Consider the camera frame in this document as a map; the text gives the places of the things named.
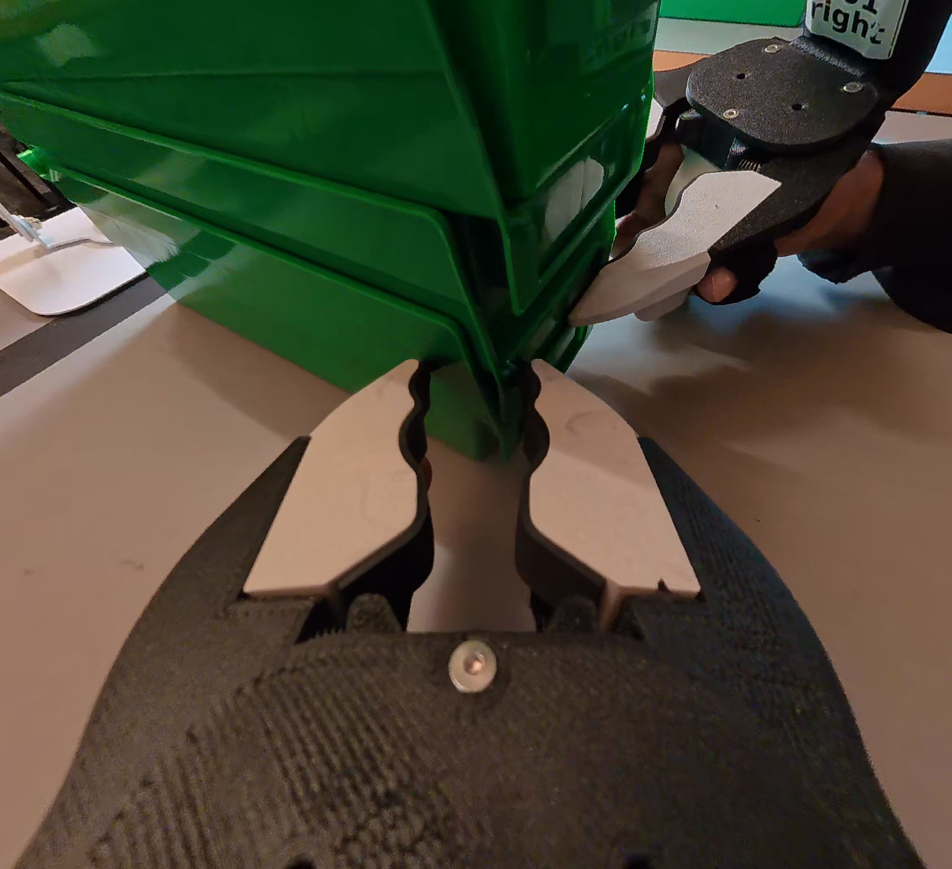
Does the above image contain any person's right hand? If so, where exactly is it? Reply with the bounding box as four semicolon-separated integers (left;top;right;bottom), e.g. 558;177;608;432
616;142;888;306

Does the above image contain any grey desk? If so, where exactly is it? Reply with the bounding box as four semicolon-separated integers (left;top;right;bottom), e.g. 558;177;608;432
0;17;952;848

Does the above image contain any grey tape strip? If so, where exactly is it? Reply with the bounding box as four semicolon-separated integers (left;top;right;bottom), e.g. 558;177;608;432
0;280;168;398

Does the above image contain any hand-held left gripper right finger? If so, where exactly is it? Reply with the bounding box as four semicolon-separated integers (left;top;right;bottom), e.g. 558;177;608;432
515;359;702;632

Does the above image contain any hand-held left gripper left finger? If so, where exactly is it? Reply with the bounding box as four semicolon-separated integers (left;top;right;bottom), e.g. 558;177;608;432
244;359;436;636

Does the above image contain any person's right forearm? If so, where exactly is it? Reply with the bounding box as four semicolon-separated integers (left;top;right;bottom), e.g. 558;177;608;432
799;136;952;335

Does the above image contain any green plastic storage bin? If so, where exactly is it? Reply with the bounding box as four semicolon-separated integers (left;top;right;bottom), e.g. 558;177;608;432
0;88;652;316
0;0;663;201
22;163;618;461

